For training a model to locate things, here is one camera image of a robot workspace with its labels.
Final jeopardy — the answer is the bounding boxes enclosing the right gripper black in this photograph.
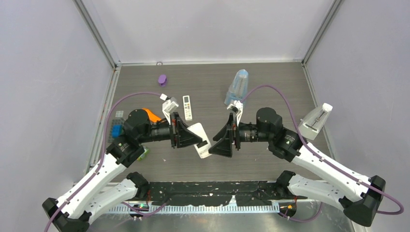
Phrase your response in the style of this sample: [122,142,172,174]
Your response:
[209,113,272,157]

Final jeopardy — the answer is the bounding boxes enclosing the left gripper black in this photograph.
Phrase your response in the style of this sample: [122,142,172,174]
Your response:
[138,111,202,148]

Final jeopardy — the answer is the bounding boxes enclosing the small white remote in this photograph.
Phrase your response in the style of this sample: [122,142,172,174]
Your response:
[187,122,213,160]

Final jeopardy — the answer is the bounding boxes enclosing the white remote control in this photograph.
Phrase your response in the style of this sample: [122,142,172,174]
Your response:
[183,95,192,121]

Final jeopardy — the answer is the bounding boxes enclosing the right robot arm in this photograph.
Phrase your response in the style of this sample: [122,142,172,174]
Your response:
[209,107,386,227]

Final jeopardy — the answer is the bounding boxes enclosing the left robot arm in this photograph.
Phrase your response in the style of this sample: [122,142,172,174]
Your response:
[42,109,203,232]

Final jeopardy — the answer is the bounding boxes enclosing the green owl toy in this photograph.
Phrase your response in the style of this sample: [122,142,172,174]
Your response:
[137,146,150,161]

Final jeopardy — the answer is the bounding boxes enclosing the purple cap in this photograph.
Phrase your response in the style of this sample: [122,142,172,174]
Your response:
[158,74,167,87]

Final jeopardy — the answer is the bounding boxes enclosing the blue lego brick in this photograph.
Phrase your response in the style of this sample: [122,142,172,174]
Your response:
[110,124,123,139]

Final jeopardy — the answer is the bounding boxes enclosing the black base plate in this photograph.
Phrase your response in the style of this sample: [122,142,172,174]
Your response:
[134,181,295,206]

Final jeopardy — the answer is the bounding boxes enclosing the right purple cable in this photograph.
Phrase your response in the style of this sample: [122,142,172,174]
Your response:
[242,85,405,215]

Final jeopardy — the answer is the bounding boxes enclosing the purple cable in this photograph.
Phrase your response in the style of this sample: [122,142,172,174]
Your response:
[242,85,405,215]
[43,92,164,232]

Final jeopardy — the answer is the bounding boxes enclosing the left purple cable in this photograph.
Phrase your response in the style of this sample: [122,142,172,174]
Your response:
[43,92,164,232]

